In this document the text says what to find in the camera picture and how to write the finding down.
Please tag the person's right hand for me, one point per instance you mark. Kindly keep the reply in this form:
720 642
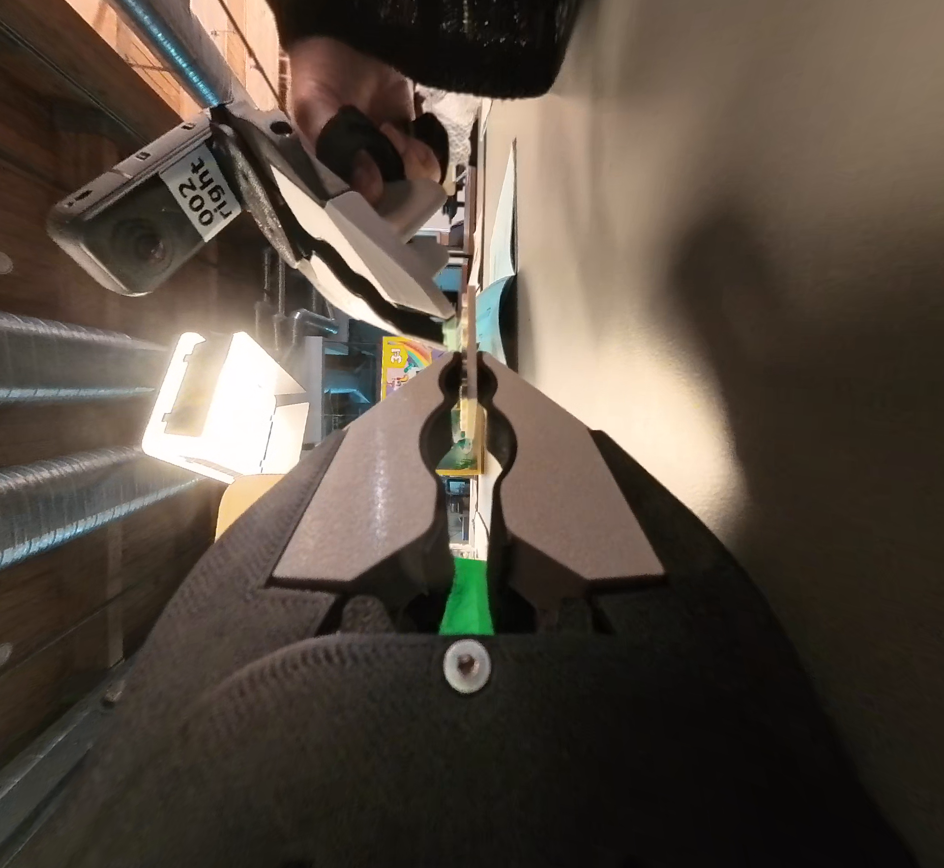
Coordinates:
339 83

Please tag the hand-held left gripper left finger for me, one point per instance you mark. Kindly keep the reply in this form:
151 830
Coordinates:
354 514

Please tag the wooden book stand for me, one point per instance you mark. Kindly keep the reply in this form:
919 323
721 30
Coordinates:
240 507

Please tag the yellow lego box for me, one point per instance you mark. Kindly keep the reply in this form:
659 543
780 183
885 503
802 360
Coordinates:
409 370

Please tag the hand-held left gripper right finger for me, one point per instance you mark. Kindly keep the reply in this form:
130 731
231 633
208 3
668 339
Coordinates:
582 514

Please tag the light green lego clip plate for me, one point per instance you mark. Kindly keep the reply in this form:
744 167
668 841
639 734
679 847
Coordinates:
453 330

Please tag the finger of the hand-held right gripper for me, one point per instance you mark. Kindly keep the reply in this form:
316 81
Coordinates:
383 256
354 293

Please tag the silver ventilation duct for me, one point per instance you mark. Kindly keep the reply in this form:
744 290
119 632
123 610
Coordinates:
81 507
66 359

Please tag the bright studio lamp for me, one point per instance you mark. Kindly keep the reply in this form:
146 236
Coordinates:
221 403

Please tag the green plastic bin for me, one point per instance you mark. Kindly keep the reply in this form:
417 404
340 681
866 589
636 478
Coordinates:
466 599

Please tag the grey metal pipe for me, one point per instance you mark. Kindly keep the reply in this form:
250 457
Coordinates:
147 5

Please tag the lego instruction booklet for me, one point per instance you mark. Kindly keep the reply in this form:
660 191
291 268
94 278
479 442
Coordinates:
501 308

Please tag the white lego plate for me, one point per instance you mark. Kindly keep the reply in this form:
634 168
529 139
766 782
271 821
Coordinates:
470 337

